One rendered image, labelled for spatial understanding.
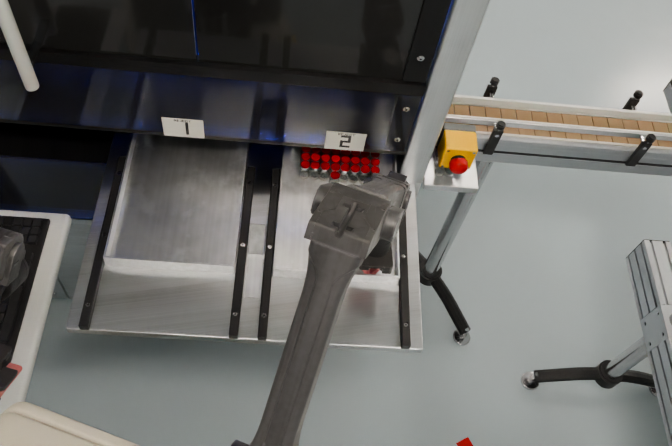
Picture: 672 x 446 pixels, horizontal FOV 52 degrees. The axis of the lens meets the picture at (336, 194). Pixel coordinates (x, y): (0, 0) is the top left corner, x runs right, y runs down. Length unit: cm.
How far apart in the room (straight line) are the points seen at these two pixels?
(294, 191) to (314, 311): 77
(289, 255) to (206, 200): 22
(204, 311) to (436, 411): 111
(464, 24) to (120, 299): 84
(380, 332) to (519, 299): 121
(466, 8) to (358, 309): 63
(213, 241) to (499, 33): 217
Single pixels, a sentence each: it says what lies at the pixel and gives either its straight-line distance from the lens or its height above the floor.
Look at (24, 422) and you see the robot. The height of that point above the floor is 133.
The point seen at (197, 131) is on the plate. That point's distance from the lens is 149.
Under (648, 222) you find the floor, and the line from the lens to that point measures 296.
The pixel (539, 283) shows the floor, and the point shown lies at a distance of 263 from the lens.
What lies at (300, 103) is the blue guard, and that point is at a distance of 139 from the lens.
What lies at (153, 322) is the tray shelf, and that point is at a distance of 143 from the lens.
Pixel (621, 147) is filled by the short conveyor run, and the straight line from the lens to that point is 180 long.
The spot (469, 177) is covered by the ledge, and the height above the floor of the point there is 88.
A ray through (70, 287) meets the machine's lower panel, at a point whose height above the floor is 18.
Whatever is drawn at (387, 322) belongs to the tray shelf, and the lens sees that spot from 144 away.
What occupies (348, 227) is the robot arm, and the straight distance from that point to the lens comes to 80.
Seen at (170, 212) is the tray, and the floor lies 88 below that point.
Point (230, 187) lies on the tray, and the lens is 156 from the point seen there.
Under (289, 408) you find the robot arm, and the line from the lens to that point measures 86.
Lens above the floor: 219
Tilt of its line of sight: 57 degrees down
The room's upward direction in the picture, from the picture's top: 11 degrees clockwise
